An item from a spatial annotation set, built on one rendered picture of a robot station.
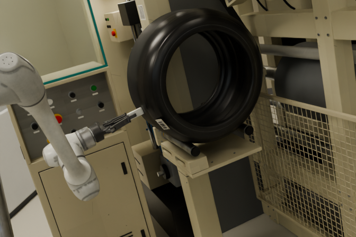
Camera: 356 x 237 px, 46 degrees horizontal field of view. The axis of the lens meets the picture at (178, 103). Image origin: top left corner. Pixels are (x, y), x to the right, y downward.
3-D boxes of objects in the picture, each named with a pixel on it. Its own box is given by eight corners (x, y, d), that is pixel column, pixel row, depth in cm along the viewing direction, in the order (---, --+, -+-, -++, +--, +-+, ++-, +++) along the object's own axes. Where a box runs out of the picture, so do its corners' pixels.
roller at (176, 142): (161, 129, 213) (170, 128, 215) (162, 138, 214) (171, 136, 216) (190, 148, 182) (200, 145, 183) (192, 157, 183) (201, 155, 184)
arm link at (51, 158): (76, 137, 181) (89, 161, 176) (42, 154, 177) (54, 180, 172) (72, 126, 172) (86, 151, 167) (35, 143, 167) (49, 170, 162)
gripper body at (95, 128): (90, 129, 171) (111, 119, 174) (86, 125, 179) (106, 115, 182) (98, 145, 173) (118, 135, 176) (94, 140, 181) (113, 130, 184)
